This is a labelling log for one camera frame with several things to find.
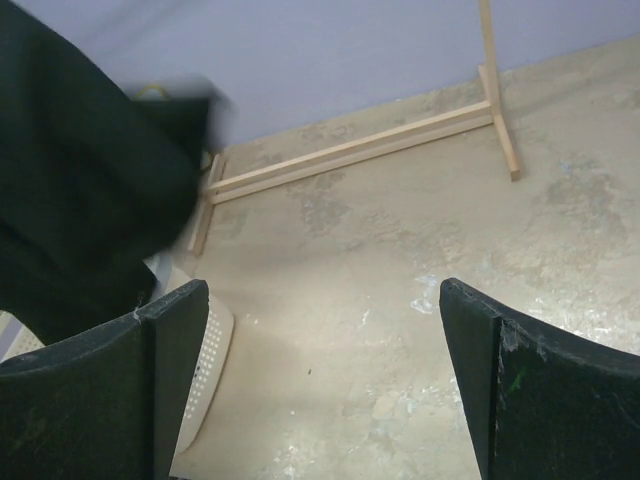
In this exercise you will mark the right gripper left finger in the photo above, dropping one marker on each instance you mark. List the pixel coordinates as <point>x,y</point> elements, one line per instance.
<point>107,403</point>

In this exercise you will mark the black printed t shirt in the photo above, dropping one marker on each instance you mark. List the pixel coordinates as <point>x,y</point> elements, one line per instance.
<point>94,183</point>

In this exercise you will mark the white plastic laundry basket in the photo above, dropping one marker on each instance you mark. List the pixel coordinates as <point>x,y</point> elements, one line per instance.
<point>16,339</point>

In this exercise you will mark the wooden clothes rack frame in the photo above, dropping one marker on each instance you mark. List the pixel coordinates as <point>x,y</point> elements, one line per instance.
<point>218,190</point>

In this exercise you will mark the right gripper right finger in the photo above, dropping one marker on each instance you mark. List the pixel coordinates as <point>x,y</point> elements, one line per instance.
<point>539,402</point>

